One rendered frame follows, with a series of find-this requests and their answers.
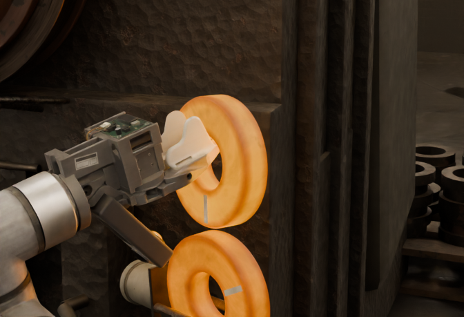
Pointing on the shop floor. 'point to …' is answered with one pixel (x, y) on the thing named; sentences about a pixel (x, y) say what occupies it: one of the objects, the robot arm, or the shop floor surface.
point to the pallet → (427, 165)
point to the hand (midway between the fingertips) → (216, 145)
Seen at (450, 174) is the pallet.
